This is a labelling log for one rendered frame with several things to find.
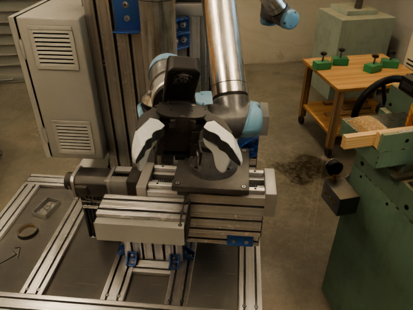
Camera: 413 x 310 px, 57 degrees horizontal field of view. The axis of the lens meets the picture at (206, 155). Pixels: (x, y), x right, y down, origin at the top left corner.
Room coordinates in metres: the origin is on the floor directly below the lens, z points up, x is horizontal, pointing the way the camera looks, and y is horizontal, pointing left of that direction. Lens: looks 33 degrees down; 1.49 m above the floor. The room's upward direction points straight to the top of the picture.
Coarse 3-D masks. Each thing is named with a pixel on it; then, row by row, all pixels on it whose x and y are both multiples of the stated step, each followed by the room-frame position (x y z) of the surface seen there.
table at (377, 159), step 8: (384, 112) 1.23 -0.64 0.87; (400, 112) 1.16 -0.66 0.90; (344, 120) 1.11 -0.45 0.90; (384, 120) 1.11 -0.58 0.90; (392, 120) 1.11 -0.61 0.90; (400, 120) 1.11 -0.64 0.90; (344, 128) 1.10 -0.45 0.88; (352, 128) 1.06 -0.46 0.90; (360, 152) 0.99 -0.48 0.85; (368, 152) 0.96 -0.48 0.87; (376, 152) 0.93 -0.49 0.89; (384, 152) 0.92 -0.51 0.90; (392, 152) 0.93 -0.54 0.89; (400, 152) 0.93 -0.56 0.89; (408, 152) 0.94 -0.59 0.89; (368, 160) 0.95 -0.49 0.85; (376, 160) 0.92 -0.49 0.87; (384, 160) 0.92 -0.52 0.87; (392, 160) 0.93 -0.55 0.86; (400, 160) 0.93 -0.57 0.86; (408, 160) 0.94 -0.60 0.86; (376, 168) 0.92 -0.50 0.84
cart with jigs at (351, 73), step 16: (320, 64) 2.52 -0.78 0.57; (336, 64) 2.61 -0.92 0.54; (352, 64) 2.64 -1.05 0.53; (368, 64) 2.51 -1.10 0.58; (384, 64) 2.57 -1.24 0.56; (400, 64) 2.64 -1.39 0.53; (304, 80) 2.73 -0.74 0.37; (336, 80) 2.35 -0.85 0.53; (352, 80) 2.35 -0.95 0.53; (368, 80) 2.35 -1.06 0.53; (304, 96) 2.71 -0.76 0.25; (336, 96) 2.25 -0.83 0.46; (304, 112) 2.71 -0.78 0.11; (320, 112) 2.58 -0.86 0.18; (336, 112) 2.23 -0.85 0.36; (368, 112) 2.54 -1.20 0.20; (336, 128) 2.24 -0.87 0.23
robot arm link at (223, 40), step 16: (208, 0) 0.85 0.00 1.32; (224, 0) 0.84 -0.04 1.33; (208, 16) 0.83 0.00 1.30; (224, 16) 0.82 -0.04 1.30; (208, 32) 0.81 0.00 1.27; (224, 32) 0.79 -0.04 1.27; (208, 48) 0.79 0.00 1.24; (224, 48) 0.77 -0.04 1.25; (240, 48) 0.79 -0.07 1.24; (208, 64) 0.78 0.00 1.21; (224, 64) 0.75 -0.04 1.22; (240, 64) 0.76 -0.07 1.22; (224, 80) 0.73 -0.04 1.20; (240, 80) 0.73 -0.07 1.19; (224, 96) 0.70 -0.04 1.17; (240, 96) 0.71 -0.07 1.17; (224, 112) 0.68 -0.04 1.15; (240, 112) 0.68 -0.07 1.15; (256, 112) 0.69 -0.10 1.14; (240, 128) 0.67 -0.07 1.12; (256, 128) 0.67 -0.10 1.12
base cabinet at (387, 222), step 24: (360, 192) 1.06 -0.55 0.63; (360, 216) 1.03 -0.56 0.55; (384, 216) 0.93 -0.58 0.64; (336, 240) 1.12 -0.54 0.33; (360, 240) 1.00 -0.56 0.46; (384, 240) 0.90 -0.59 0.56; (408, 240) 0.82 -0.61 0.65; (336, 264) 1.08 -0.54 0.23; (360, 264) 0.96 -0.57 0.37; (384, 264) 0.86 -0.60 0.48; (408, 264) 0.79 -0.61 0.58; (336, 288) 1.04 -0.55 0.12; (360, 288) 0.93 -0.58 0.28; (384, 288) 0.83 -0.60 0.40; (408, 288) 0.75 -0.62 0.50
